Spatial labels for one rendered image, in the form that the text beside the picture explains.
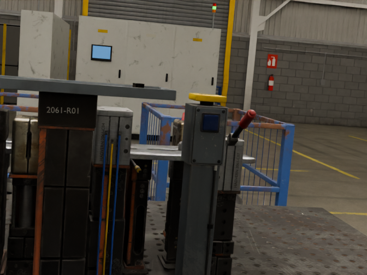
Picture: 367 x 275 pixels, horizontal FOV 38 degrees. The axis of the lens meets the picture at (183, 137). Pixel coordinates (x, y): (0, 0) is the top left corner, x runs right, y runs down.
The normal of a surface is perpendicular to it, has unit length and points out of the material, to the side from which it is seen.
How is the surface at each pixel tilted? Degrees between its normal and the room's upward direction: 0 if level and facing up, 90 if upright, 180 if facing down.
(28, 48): 90
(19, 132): 90
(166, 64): 90
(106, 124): 90
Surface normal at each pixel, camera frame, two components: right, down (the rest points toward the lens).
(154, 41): 0.17, 0.13
